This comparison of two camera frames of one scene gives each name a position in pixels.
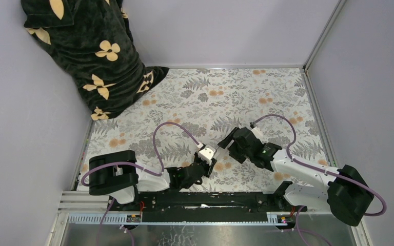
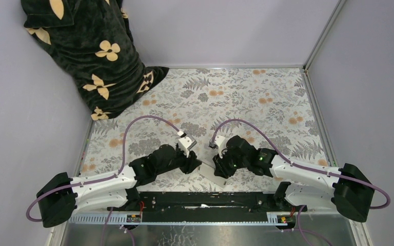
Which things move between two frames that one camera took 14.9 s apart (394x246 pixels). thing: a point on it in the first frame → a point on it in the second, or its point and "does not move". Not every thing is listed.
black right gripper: x=232 y=149 → x=221 y=169
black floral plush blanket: x=91 y=42 does not move
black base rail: x=208 y=202 does not move
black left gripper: x=208 y=168 → x=190 y=161
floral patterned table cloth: x=190 y=107 does not move
